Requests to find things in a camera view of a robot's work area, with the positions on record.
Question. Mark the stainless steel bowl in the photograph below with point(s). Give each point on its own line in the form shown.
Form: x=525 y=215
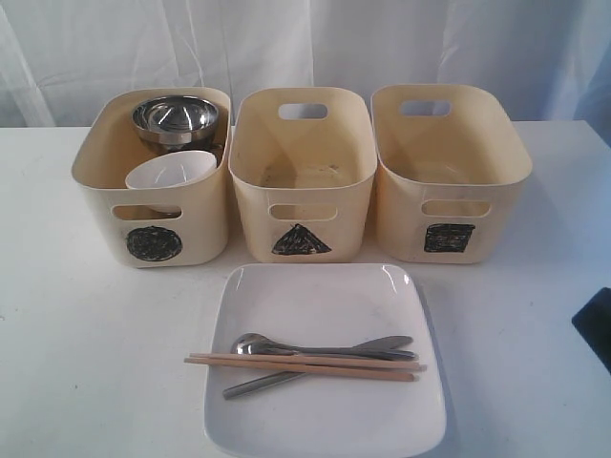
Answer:
x=175 y=120

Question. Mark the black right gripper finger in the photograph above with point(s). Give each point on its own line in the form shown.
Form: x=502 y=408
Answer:
x=593 y=322

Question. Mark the white square plate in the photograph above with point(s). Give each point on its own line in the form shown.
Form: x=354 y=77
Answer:
x=324 y=305

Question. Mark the white backdrop curtain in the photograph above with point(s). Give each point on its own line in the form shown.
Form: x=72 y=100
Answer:
x=61 y=61

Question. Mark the white plastic bowl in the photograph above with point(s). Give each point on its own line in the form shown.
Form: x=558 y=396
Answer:
x=175 y=170

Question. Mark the stainless steel knife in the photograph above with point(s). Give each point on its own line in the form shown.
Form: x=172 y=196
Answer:
x=262 y=383

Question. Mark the cream bin with square mark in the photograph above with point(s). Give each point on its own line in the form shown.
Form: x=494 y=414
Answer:
x=452 y=167

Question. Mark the stainless steel spoon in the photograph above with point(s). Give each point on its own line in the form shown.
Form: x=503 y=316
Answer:
x=387 y=348

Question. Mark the cream bin with triangle mark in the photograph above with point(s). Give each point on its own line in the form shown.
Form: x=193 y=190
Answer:
x=303 y=162

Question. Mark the cream bin with circle mark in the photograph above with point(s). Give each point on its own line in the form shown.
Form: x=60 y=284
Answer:
x=176 y=226

